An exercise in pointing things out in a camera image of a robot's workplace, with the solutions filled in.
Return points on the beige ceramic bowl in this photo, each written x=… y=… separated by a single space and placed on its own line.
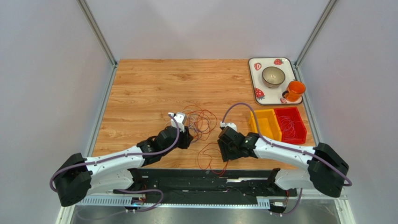
x=273 y=77

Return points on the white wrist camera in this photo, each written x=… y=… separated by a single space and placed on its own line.
x=178 y=120
x=231 y=125

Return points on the orange mug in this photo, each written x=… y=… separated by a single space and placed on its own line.
x=294 y=91

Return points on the strawberry pattern tray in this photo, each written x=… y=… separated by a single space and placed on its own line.
x=271 y=96

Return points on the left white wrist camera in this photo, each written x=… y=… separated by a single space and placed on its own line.
x=178 y=120

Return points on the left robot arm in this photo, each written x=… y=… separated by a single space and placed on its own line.
x=79 y=177

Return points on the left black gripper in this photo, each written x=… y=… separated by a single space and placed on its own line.
x=187 y=138

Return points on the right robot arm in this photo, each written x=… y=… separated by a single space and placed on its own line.
x=318 y=167

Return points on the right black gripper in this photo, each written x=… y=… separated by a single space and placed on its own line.
x=224 y=149

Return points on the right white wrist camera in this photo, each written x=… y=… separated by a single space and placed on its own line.
x=231 y=125

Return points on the yellow plastic bin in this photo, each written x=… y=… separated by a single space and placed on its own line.
x=268 y=124

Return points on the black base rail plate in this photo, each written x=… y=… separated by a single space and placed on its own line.
x=195 y=186

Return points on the red plastic bin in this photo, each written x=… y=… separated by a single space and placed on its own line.
x=291 y=125

